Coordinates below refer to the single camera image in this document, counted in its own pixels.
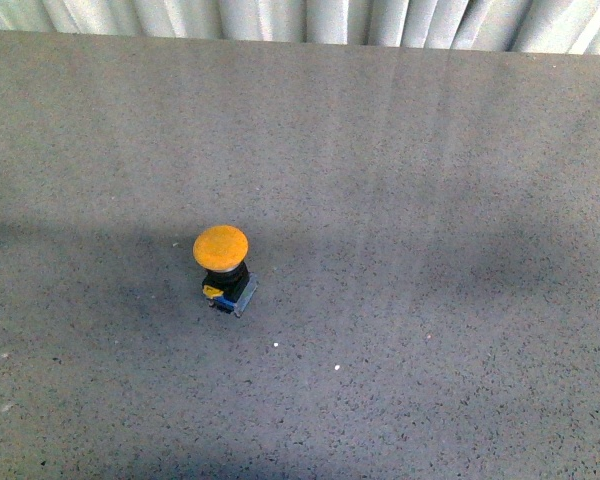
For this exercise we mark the yellow push button switch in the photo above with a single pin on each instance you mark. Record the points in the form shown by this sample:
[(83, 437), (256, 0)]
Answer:
[(228, 285)]

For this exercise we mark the white pleated curtain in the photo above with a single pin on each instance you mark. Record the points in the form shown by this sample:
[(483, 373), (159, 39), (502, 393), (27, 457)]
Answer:
[(561, 27)]

